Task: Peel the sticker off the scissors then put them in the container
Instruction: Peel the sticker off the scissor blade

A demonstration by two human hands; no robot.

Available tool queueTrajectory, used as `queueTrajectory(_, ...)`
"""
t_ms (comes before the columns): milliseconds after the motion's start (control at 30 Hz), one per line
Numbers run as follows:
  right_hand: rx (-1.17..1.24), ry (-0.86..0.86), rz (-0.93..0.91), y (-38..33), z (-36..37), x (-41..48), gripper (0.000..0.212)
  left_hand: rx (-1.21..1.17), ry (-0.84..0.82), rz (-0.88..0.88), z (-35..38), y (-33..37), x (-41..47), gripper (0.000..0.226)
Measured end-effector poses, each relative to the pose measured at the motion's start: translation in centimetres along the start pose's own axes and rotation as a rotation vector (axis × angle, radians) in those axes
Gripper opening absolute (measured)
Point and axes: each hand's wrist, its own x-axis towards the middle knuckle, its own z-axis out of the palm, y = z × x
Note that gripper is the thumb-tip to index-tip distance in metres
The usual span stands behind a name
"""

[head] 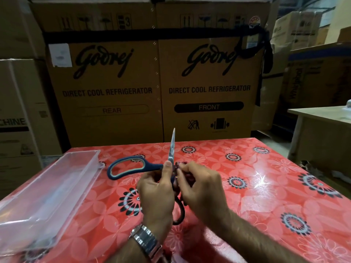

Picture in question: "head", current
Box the large brown refrigerator carton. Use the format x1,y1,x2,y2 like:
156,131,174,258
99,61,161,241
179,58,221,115
29,0,165,151
156,0,272,143

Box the plain brown cardboard carton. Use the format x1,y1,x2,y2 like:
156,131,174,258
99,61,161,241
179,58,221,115
0,0,46,61

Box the person's left hand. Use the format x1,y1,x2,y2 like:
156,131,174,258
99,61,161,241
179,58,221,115
136,161,176,239

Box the silver metal wristwatch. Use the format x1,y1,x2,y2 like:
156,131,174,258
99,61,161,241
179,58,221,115
128,224,164,261

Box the red floral tablecloth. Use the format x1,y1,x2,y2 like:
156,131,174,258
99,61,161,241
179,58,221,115
0,137,351,263

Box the blue-handled scissors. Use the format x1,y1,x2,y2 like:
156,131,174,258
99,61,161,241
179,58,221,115
107,127,186,226

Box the white appliance carton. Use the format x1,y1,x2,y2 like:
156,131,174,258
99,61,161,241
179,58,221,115
271,10,330,52

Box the blue and brown carton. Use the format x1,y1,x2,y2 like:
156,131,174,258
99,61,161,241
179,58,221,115
282,42,351,110

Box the black strap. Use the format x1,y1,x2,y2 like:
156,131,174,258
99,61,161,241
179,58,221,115
238,24,275,107

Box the white paper label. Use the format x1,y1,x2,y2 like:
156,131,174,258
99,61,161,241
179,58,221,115
48,43,73,68

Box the clear plastic tray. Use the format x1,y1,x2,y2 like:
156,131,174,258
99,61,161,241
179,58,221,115
0,150,106,256

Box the person's right hand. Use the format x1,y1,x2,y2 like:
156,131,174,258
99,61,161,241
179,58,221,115
175,161,230,221

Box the light wooden table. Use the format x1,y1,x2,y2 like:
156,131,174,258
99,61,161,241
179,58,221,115
287,106,351,176

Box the person's right forearm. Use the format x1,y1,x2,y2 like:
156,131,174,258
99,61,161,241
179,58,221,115
204,207,312,263

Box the person's left forearm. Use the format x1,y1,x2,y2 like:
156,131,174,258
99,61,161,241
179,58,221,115
105,238,165,263

